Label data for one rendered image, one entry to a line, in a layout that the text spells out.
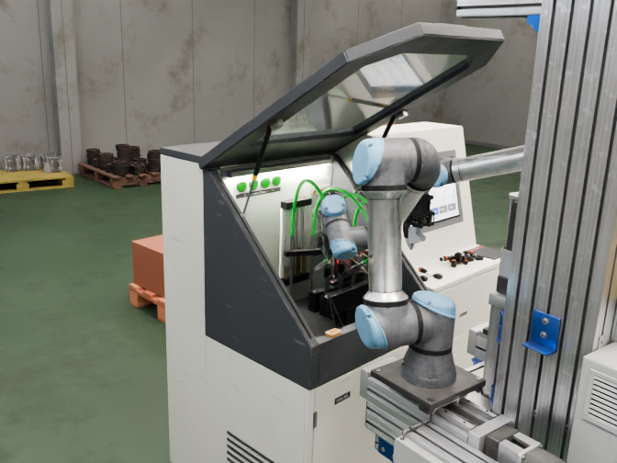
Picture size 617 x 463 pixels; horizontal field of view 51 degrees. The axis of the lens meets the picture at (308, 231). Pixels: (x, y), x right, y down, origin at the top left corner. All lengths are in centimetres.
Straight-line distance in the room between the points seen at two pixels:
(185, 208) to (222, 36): 897
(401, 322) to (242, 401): 102
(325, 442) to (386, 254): 96
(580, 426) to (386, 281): 56
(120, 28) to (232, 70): 206
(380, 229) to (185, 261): 115
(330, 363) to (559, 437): 81
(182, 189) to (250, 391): 80
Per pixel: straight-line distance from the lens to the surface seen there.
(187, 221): 252
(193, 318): 263
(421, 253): 292
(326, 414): 232
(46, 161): 958
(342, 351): 226
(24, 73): 1014
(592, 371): 161
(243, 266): 229
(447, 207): 309
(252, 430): 253
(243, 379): 247
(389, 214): 161
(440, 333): 172
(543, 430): 181
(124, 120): 1064
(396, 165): 160
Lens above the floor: 188
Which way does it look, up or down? 16 degrees down
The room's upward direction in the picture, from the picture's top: 2 degrees clockwise
